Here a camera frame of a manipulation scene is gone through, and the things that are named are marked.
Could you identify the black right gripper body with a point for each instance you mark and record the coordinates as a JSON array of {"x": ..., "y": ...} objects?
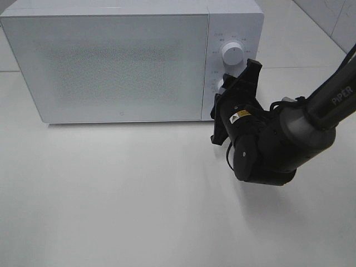
[{"x": 237, "y": 113}]

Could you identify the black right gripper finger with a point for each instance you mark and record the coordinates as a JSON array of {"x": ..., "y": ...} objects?
[
  {"x": 251, "y": 72},
  {"x": 228, "y": 80}
]

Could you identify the white dial knob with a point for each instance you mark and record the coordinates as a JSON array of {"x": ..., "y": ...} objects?
[
  {"x": 220, "y": 89},
  {"x": 232, "y": 53}
]

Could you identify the white microwave door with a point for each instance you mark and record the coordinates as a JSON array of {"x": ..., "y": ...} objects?
[{"x": 112, "y": 69}]

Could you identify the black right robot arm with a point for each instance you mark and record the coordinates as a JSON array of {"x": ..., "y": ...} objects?
[{"x": 268, "y": 146}]

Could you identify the white microwave oven body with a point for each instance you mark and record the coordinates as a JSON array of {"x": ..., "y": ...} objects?
[{"x": 129, "y": 61}]

